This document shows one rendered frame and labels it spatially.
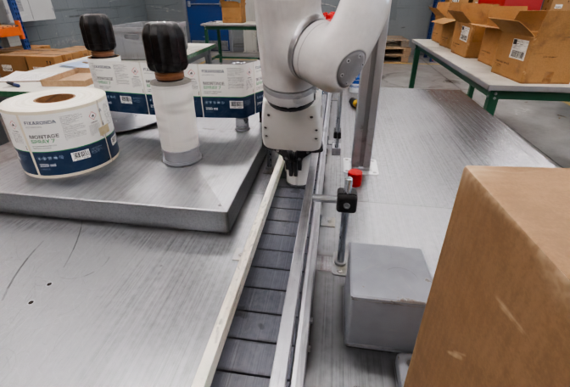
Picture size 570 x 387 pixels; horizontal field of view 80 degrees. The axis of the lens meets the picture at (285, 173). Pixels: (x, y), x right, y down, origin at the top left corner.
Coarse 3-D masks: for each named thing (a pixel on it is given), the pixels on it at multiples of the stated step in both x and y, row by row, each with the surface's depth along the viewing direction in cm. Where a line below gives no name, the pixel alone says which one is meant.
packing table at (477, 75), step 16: (416, 48) 376; (432, 48) 312; (448, 48) 312; (416, 64) 384; (448, 64) 256; (464, 64) 241; (480, 64) 241; (464, 80) 236; (480, 80) 199; (496, 80) 198; (496, 96) 194; (512, 96) 194; (528, 96) 192; (544, 96) 191; (560, 96) 190
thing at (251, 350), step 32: (288, 192) 67; (288, 224) 58; (256, 256) 50; (288, 256) 50; (256, 288) 45; (256, 320) 41; (224, 352) 37; (256, 352) 37; (224, 384) 34; (256, 384) 34; (288, 384) 34
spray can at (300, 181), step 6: (294, 150) 65; (306, 156) 66; (306, 162) 66; (306, 168) 67; (288, 174) 68; (300, 174) 67; (306, 174) 68; (288, 180) 69; (294, 180) 68; (300, 180) 68; (306, 180) 68; (294, 186) 68; (300, 186) 68
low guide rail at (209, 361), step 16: (272, 176) 66; (272, 192) 61; (256, 224) 52; (256, 240) 49; (240, 272) 43; (240, 288) 42; (224, 304) 38; (224, 320) 37; (224, 336) 36; (208, 352) 33; (208, 368) 32; (192, 384) 31; (208, 384) 32
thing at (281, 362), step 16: (304, 208) 47; (304, 224) 44; (304, 240) 41; (304, 256) 40; (288, 288) 34; (288, 304) 33; (288, 320) 31; (288, 336) 30; (288, 352) 28; (272, 368) 27; (272, 384) 26
